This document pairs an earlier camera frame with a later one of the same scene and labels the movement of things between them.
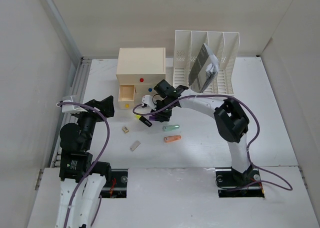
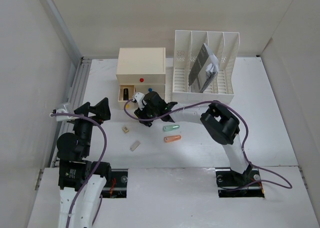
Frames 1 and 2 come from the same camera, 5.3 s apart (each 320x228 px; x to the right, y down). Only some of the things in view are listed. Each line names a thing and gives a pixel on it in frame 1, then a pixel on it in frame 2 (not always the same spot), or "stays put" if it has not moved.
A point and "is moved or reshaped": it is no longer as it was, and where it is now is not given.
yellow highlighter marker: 143,120 is moved or reshaped
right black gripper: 161,117 → 141,114
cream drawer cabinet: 138,70 stays put
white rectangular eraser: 135,146 stays put
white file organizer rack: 224,45 stays put
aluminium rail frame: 77,87 stays put
